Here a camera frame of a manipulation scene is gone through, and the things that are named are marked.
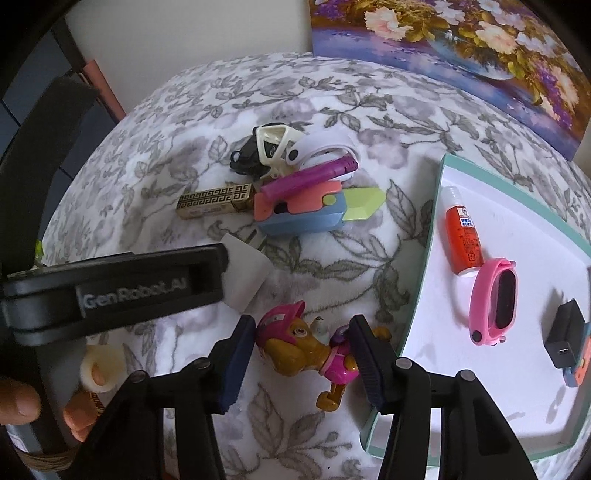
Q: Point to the dark blue cabinet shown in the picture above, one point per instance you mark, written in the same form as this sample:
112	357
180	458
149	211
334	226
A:
41	69

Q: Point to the pink puppy toy figure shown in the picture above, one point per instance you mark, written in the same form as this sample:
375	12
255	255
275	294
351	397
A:
295	350

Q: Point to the purple plastic tube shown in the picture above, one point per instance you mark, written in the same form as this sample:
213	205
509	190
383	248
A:
300	177

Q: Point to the white wristband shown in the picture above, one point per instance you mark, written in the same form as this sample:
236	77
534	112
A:
323	141

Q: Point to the gold patterned lighter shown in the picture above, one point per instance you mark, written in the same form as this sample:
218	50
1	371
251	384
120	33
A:
203	203

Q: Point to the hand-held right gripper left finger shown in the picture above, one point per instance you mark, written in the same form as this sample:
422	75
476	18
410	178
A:
233	364

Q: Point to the pink blue green toy knife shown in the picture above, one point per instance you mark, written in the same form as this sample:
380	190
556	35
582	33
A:
300	224

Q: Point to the grey floral blanket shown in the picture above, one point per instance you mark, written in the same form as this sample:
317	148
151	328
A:
184	138

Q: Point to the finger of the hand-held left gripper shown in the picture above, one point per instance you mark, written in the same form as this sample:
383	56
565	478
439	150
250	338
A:
210	256

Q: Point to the person's left hand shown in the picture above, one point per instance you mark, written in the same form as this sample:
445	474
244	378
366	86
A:
18	401

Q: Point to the red liquid bottle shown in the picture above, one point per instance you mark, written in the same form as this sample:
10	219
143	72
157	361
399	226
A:
464	240

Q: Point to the flower painting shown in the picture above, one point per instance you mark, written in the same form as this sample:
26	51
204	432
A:
415	27

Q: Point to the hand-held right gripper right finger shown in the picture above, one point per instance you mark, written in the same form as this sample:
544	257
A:
369	364

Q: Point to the black toy car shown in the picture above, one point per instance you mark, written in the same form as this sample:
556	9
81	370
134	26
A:
244	154

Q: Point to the black charger plug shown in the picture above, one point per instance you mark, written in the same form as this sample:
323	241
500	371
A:
565	332

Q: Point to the reddish brown board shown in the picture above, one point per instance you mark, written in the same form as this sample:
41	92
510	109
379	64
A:
104	92

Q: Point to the pink wristwatch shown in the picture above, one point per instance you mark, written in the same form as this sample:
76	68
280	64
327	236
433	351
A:
478	300

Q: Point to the white charger plug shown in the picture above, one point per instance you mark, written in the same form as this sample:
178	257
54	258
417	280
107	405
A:
247	277

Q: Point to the cream triangular clip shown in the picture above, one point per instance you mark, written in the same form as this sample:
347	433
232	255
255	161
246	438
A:
270	167

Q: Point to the teal-rimmed white tray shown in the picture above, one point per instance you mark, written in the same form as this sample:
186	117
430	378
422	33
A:
438	300

